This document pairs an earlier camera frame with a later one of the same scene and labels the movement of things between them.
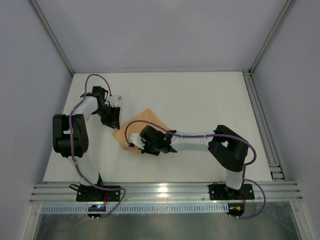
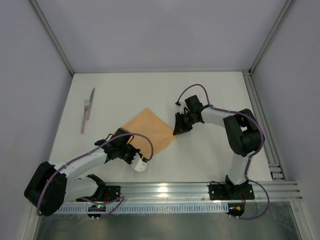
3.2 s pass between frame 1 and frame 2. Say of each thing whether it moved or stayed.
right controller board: stayed
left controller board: stayed
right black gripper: moved
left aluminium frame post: stayed
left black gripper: moved
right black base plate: stayed
